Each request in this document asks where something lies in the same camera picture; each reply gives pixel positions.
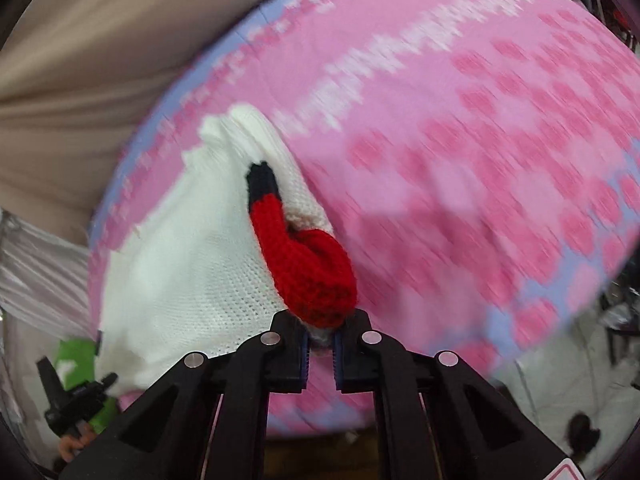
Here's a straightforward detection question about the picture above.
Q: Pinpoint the person's left hand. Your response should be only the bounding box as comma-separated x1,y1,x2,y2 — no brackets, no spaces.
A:
58,422,98,463

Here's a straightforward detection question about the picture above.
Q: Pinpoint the green plush pillow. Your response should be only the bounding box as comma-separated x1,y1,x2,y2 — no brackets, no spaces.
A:
53,338,119,434

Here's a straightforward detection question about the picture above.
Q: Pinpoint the white red black knit sweater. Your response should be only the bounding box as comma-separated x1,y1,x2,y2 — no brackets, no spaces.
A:
96,104,357,396

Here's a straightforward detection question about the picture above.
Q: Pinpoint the white satin curtain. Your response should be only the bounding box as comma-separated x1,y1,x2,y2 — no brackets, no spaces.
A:
1,211,94,338

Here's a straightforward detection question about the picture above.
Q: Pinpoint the pink floral bed sheet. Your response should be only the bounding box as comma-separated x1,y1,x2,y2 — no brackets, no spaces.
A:
86,0,640,434

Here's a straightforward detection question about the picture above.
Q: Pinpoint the beige curtain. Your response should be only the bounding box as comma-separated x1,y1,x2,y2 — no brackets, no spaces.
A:
1,0,260,244

